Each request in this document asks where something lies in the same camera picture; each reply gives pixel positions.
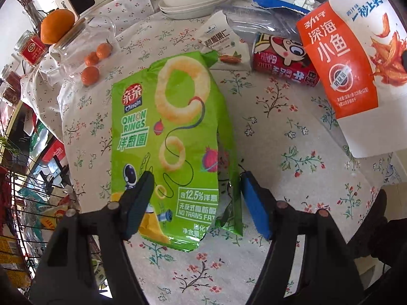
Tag green onion rings snack bag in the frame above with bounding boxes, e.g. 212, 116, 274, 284
111, 52, 243, 251

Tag red cartoon drink can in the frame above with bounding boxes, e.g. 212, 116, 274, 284
252, 32, 320, 87

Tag orange white fish snack bag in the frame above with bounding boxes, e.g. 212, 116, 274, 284
297, 0, 406, 158

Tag blue white carton box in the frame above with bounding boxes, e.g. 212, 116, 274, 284
253, 0, 310, 15

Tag floral tablecloth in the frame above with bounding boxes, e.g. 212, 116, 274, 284
22, 0, 406, 304

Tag red labelled glass jar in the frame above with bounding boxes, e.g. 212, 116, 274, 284
14, 30, 48, 67

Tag large orange fruit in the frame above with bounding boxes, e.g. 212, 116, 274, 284
40, 9, 75, 45

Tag white nut snack packet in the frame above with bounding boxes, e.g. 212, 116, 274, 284
196, 10, 251, 71

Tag crumpled white tissue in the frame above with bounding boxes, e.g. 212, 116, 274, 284
294, 0, 321, 11

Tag white stacked plates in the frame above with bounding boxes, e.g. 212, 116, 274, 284
159, 0, 232, 20

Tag black wire rack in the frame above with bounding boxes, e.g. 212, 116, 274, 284
0, 101, 106, 296

